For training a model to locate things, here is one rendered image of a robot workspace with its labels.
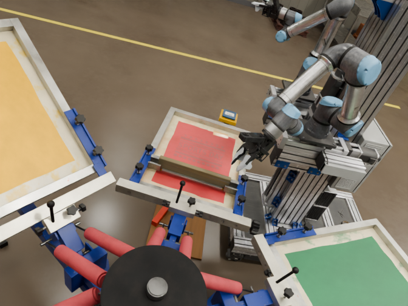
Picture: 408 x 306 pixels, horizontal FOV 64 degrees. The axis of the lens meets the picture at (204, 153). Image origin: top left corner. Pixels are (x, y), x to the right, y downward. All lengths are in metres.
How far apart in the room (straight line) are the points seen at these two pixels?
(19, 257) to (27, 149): 1.26
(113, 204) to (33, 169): 1.46
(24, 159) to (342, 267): 1.56
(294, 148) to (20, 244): 2.00
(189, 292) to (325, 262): 0.94
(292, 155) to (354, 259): 0.67
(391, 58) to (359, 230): 0.97
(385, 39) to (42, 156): 1.79
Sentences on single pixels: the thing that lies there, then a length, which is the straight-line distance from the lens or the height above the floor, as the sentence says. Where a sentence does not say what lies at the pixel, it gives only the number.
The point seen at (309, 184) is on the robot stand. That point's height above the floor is 0.70.
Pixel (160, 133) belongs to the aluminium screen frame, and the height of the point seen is 0.99.
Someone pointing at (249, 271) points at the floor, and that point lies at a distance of 2.78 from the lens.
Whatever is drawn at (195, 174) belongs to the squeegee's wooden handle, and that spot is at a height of 1.02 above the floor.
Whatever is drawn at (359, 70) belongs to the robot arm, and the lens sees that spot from 1.58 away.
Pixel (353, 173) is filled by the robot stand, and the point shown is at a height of 1.15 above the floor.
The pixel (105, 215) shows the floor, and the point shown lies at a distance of 2.82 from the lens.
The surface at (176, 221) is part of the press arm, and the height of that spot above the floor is 1.04.
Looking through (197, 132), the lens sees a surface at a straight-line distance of 2.19.
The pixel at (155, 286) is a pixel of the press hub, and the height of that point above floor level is 1.35.
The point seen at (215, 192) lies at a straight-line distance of 1.83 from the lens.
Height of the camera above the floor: 2.25
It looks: 39 degrees down
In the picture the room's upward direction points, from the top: 18 degrees clockwise
